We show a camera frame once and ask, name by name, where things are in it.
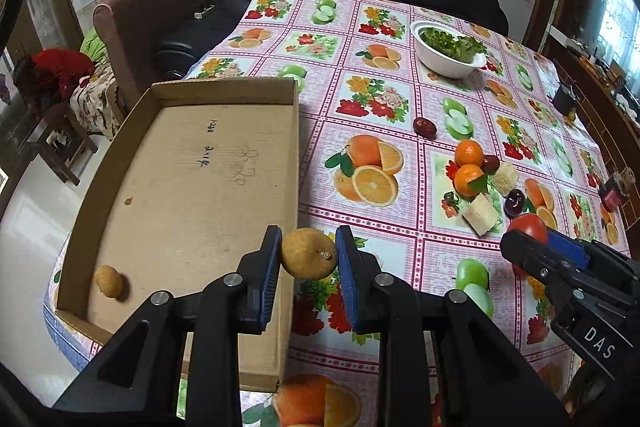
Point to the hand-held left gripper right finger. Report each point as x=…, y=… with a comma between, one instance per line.
x=347, y=279

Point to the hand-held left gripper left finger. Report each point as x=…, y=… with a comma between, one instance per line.
x=270, y=279

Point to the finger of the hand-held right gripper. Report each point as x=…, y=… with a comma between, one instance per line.
x=567, y=248
x=530, y=254

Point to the red tomato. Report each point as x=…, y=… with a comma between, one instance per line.
x=529, y=225

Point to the brown longan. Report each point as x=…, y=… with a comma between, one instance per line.
x=109, y=280
x=308, y=253

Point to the dark red plum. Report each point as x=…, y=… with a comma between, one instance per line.
x=514, y=203

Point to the mandarin orange with leaf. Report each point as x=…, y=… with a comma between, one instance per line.
x=467, y=181

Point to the shallow cardboard box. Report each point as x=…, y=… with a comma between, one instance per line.
x=200, y=167

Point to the red and black gadget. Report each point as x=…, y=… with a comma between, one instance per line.
x=612, y=193

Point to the red jujube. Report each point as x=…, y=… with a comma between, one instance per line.
x=491, y=163
x=424, y=126

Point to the small black pot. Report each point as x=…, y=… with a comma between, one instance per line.
x=564, y=99

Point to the wooden side cabinet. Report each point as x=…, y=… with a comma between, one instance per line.
x=595, y=92

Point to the fruit print tablecloth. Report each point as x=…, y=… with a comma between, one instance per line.
x=380, y=107

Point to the white bowl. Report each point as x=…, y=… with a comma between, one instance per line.
x=442, y=62

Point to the green leafy vegetables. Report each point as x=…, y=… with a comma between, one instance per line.
x=450, y=43

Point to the bright window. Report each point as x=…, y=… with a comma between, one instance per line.
x=620, y=12

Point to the floral cushioned wooden chair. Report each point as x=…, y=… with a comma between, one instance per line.
x=92, y=99

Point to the brown armchair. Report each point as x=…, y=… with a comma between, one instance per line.
x=145, y=22

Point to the green cushion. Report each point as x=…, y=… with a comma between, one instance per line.
x=92, y=44

